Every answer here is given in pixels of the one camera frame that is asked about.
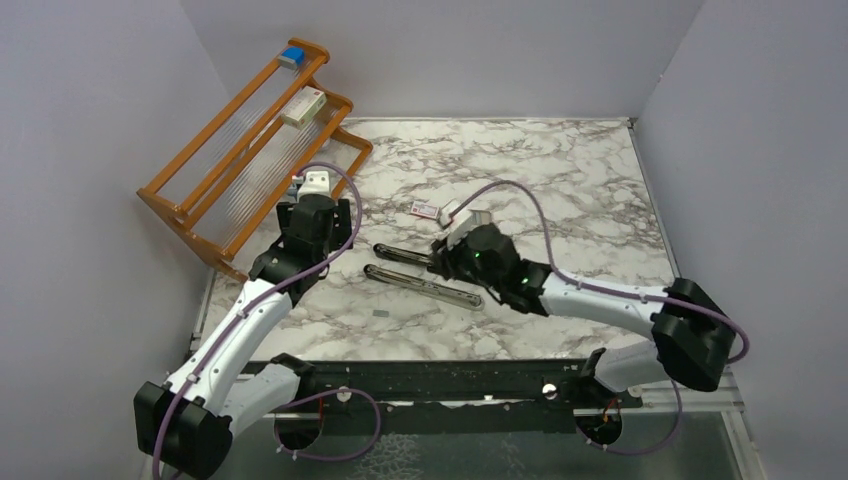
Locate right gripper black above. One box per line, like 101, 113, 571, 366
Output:
428, 224, 504, 292

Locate black stapler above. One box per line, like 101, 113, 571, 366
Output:
372, 243, 432, 268

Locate red white staple box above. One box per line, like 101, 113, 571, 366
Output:
410, 201, 440, 220

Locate silver staple strip tray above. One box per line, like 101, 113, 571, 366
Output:
469, 210, 493, 227

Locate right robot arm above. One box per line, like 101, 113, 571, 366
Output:
430, 224, 738, 407

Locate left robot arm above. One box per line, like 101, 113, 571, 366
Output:
133, 194, 361, 479

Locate orange wooden shelf rack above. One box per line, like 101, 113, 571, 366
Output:
137, 37, 373, 281

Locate white red box on shelf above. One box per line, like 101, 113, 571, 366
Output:
279, 86, 327, 129

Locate blue grey eraser block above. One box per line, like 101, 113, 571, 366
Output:
276, 46, 306, 71

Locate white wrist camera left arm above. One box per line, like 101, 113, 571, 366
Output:
293, 170, 331, 202

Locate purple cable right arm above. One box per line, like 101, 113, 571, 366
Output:
450, 180, 752, 458

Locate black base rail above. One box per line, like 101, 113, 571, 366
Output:
238, 358, 743, 439

